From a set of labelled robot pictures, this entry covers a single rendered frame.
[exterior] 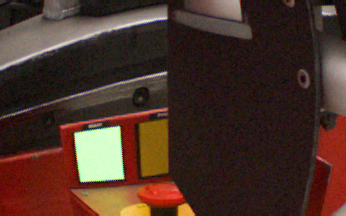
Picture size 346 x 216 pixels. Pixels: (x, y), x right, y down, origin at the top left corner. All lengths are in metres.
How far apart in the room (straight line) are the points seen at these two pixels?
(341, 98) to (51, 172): 0.63
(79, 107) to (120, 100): 0.05
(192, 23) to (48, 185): 0.58
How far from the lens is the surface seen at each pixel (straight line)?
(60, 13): 1.19
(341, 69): 0.49
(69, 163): 0.93
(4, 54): 1.07
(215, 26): 0.52
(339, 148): 1.40
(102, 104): 1.11
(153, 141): 0.96
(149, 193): 0.87
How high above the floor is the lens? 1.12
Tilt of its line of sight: 17 degrees down
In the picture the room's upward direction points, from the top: straight up
